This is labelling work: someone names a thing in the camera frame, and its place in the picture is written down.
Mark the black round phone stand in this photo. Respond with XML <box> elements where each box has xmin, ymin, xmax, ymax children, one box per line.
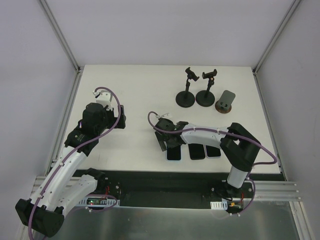
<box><xmin>175</xmin><ymin>67</ymin><xmax>200</xmax><ymax>108</ymax></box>

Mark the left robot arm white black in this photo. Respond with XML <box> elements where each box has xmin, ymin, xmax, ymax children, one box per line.
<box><xmin>15</xmin><ymin>102</ymin><xmax>126</xmax><ymax>240</ymax></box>

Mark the grey stand on wooden base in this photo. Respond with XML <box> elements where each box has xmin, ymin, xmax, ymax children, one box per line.
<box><xmin>215</xmin><ymin>90</ymin><xmax>236</xmax><ymax>114</ymax></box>

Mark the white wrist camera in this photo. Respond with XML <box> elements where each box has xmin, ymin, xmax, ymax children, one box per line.
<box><xmin>156</xmin><ymin>113</ymin><xmax>172</xmax><ymax>120</ymax></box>
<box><xmin>93</xmin><ymin>89</ymin><xmax>113</xmax><ymax>111</ymax></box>

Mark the aluminium frame post left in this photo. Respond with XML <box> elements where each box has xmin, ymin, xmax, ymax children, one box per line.
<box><xmin>37</xmin><ymin>0</ymin><xmax>81</xmax><ymax>73</ymax></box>

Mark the white cable duct left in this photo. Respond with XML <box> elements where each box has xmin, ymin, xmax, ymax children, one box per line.
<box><xmin>76</xmin><ymin>196</ymin><xmax>120</xmax><ymax>208</ymax></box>

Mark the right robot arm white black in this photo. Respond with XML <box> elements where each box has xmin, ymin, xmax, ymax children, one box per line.
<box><xmin>153</xmin><ymin>117</ymin><xmax>261</xmax><ymax>198</ymax></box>

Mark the aluminium frame post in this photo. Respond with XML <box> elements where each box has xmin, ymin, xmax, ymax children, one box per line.
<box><xmin>252</xmin><ymin>0</ymin><xmax>303</xmax><ymax>76</ymax></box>
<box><xmin>37</xmin><ymin>0</ymin><xmax>81</xmax><ymax>73</ymax></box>

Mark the black phone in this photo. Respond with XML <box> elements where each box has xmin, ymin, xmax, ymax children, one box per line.
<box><xmin>188</xmin><ymin>143</ymin><xmax>206</xmax><ymax>161</ymax></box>

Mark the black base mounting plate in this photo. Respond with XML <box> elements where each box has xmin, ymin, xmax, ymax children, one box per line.
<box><xmin>69</xmin><ymin>169</ymin><xmax>286</xmax><ymax>210</ymax></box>

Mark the aluminium frame post right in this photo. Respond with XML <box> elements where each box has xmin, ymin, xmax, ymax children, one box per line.
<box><xmin>252</xmin><ymin>0</ymin><xmax>303</xmax><ymax>76</ymax></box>

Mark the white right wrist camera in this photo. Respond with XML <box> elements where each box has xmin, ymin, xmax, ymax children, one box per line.
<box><xmin>156</xmin><ymin>113</ymin><xmax>172</xmax><ymax>120</ymax></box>

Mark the white cable duct right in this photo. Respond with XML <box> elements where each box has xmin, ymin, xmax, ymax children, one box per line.
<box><xmin>210</xmin><ymin>200</ymin><xmax>228</xmax><ymax>211</ymax></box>

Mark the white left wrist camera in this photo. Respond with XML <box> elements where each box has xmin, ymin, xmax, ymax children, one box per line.
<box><xmin>93</xmin><ymin>89</ymin><xmax>113</xmax><ymax>111</ymax></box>

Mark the white cable duct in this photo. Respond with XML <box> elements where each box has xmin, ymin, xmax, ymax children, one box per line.
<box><xmin>76</xmin><ymin>196</ymin><xmax>120</xmax><ymax>208</ymax></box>
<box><xmin>210</xmin><ymin>200</ymin><xmax>228</xmax><ymax>211</ymax></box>

